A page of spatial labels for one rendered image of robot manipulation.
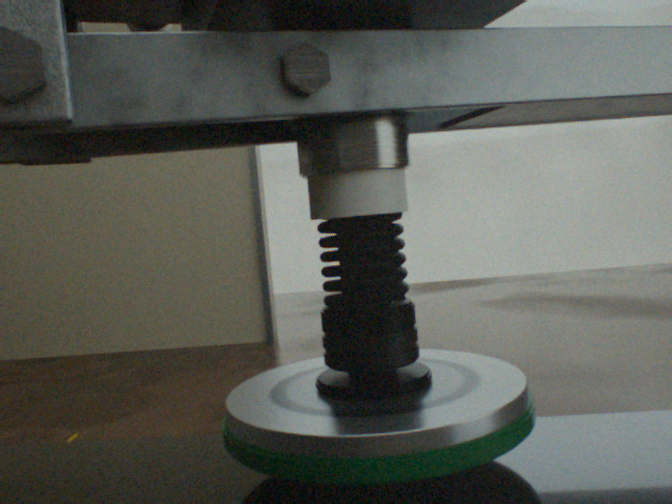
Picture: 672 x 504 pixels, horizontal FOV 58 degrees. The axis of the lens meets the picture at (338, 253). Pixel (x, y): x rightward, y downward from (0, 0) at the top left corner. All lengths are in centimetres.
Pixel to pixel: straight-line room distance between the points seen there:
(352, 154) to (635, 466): 27
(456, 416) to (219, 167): 502
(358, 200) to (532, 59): 15
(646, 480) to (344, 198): 26
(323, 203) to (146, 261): 516
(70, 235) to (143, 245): 67
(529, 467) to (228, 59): 32
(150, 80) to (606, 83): 31
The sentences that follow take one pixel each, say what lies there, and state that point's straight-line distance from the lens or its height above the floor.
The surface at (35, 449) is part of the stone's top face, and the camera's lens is 62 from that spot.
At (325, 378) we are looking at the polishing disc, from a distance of 44.
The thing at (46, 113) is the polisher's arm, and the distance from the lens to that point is 33.
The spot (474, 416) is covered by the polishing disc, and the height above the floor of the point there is 86.
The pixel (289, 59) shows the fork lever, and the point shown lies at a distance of 36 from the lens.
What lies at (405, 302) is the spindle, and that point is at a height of 92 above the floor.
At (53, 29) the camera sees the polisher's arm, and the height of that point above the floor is 108.
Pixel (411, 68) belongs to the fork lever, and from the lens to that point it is 40.
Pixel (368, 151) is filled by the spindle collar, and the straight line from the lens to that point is 40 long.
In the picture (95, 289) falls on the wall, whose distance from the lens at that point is 577.
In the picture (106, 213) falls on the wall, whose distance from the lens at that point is 568.
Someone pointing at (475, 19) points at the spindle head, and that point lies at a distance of 44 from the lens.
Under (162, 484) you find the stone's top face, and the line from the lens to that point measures 48.
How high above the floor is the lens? 98
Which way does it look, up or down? 3 degrees down
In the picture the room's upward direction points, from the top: 5 degrees counter-clockwise
